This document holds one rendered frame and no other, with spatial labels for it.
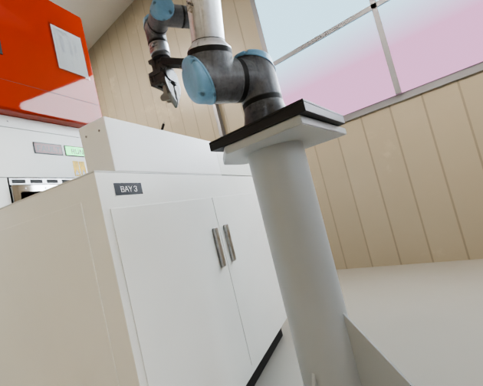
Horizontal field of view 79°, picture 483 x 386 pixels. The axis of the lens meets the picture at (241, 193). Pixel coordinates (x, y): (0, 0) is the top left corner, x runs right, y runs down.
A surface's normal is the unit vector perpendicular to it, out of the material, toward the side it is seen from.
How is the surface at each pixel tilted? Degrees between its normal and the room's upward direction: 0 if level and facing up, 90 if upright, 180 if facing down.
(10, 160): 90
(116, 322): 90
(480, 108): 90
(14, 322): 90
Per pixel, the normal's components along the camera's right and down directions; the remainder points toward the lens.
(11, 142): 0.88, -0.24
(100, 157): -0.40, 0.04
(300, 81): -0.59, 0.09
